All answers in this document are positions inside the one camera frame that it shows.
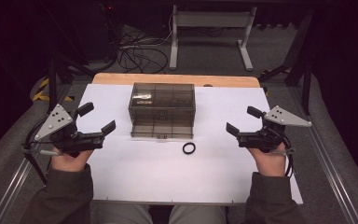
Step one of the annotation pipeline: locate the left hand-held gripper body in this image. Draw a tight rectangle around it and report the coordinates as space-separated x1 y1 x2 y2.
34 104 105 158

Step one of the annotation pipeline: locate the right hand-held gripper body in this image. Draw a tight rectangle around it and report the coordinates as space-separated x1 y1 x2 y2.
236 105 312 154

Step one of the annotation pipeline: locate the black hair tie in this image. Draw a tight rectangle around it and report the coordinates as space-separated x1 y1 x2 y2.
182 142 197 155

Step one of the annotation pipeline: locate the smoky transparent drawer box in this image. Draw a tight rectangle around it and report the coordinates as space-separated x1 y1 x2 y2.
128 82 197 140

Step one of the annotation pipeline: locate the person's right hand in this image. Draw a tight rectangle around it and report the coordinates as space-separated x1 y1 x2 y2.
247 142 288 177

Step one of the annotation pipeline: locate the person's left hand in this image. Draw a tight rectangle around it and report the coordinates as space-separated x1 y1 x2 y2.
49 146 94 173

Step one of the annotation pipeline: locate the yellow black hazard tape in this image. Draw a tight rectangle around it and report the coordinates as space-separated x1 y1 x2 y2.
32 77 76 103

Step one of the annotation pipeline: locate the black tripod stand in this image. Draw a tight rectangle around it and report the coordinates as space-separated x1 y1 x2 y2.
41 50 96 114

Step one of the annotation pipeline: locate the black metal stand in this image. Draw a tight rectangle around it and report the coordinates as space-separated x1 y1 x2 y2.
257 8 315 117

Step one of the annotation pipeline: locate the white paper sheet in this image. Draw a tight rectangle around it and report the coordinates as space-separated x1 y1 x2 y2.
76 83 304 205

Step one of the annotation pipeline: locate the wooden table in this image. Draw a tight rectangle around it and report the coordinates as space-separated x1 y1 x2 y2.
91 73 261 89

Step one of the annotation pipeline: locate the black equipment case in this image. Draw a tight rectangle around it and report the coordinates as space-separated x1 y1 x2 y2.
71 2 120 63

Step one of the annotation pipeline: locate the person's left leg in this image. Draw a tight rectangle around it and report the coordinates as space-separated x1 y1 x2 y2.
93 203 154 224

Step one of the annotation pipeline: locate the person's leg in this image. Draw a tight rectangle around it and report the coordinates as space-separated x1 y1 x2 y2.
93 203 154 224
168 204 228 224

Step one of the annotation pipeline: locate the person's right leg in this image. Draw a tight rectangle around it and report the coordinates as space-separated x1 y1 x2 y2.
168 204 228 224

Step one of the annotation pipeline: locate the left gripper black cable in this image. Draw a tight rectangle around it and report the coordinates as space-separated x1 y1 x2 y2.
21 119 49 186

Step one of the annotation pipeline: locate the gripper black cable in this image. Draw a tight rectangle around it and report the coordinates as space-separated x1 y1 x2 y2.
280 134 295 178
21 119 49 186

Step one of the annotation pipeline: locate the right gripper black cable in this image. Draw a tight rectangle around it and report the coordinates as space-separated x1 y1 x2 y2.
280 134 295 178

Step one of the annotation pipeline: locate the aluminium floor rail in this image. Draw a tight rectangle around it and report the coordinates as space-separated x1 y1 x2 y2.
0 157 34 224
287 87 358 224

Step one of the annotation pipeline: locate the tangle of floor cables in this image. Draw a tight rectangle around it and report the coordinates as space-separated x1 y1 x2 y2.
116 27 172 75

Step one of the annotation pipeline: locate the white metal stand frame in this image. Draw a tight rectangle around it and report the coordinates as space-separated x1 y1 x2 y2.
169 4 258 72

